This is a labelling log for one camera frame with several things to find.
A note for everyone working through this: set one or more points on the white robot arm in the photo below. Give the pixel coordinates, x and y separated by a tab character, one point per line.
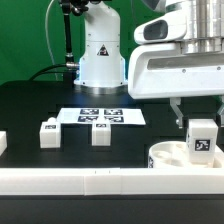
196	25

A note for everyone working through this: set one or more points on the white sheet with markers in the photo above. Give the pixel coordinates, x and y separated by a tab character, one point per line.
121	116

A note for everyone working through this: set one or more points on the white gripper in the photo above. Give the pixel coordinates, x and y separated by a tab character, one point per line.
162	71

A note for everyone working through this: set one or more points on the white U-shaped fence wall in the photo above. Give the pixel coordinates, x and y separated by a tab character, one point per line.
114	181

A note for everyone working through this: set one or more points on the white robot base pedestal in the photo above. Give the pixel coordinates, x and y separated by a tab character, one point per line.
102	65

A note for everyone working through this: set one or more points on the white round stool seat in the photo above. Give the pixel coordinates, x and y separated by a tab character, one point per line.
177	154

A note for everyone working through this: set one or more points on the black camera stand pole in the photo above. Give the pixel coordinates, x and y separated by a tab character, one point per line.
77	7

